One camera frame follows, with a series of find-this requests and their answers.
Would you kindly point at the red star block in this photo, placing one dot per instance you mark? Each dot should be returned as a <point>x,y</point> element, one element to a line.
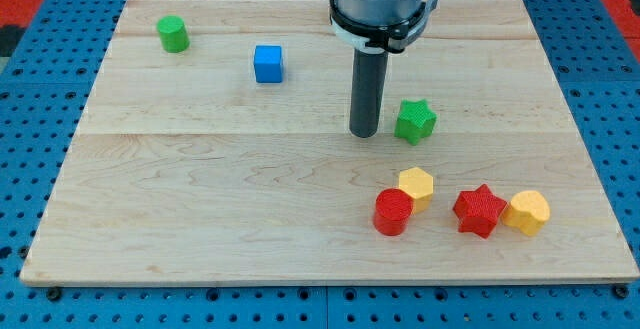
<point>478,211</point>

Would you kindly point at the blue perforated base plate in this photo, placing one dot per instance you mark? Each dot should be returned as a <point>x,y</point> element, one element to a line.
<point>43,91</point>

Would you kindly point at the green star block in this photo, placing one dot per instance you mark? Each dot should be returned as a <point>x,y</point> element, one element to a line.
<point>415,121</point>

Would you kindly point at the light wooden board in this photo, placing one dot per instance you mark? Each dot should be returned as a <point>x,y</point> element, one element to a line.
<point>185,171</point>

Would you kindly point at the red cylinder block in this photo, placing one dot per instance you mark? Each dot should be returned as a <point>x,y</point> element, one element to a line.
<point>393,208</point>

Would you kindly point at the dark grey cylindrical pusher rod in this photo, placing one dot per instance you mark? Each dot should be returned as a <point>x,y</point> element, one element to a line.
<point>368,78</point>

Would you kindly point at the green cylinder block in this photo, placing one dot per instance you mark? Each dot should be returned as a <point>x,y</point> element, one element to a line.
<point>173,34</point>

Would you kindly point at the yellow heart block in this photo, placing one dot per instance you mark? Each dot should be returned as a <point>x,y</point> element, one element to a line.
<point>528,211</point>

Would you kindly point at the yellow hexagon block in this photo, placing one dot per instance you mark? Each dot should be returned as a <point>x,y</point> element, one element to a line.
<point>419,185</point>

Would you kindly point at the blue cube block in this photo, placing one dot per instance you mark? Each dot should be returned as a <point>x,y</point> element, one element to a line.
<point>268,64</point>

